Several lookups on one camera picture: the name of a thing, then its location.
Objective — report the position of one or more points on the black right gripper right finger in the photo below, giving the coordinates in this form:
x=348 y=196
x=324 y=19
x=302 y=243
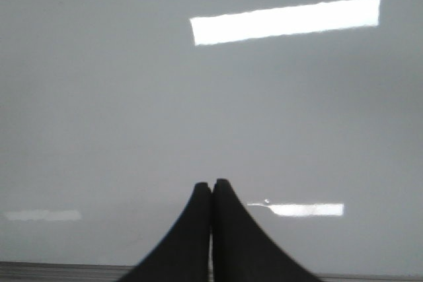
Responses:
x=241 y=250

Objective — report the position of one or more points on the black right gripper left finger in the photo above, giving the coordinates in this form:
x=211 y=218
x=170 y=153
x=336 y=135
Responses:
x=182 y=255

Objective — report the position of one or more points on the white whiteboard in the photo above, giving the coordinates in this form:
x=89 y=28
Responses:
x=111 y=111

